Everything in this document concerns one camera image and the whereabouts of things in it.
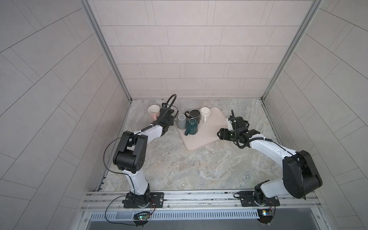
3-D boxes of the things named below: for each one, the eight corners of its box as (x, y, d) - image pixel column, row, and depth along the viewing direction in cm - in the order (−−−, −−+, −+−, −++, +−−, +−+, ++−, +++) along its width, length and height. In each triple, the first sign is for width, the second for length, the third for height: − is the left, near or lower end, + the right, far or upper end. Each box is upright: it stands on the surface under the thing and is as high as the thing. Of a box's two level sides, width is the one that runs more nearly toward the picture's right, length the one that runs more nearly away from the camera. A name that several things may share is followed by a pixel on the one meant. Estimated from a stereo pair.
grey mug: (177, 129, 100) (176, 121, 92) (180, 121, 104) (179, 113, 97) (185, 131, 99) (185, 123, 91) (188, 123, 103) (188, 115, 96)
